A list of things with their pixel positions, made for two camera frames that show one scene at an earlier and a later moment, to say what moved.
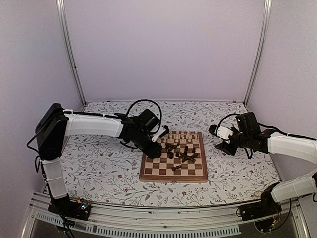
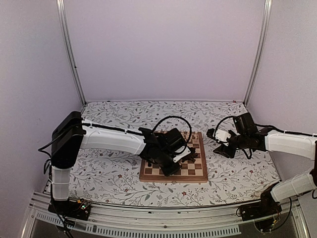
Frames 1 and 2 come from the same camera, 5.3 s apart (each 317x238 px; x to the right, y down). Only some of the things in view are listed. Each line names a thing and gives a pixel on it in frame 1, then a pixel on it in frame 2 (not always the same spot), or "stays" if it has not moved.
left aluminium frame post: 62,12 stays
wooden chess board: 183,160 stays
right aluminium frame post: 266,29 stays
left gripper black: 153,152 -> 169,171
